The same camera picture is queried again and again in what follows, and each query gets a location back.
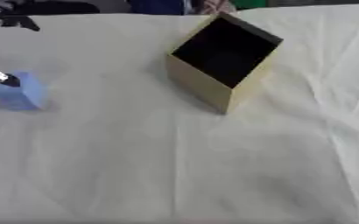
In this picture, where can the tan cardboard box black inside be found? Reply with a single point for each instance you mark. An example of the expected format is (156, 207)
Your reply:
(203, 84)

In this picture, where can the person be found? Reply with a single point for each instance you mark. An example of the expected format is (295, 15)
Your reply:
(182, 6)

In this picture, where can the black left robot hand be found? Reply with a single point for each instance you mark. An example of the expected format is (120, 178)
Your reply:
(2, 78)

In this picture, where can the black tripod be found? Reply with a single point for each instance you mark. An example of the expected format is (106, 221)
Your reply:
(6, 17)

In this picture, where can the light blue block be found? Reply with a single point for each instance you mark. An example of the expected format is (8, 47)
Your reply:
(25, 93)

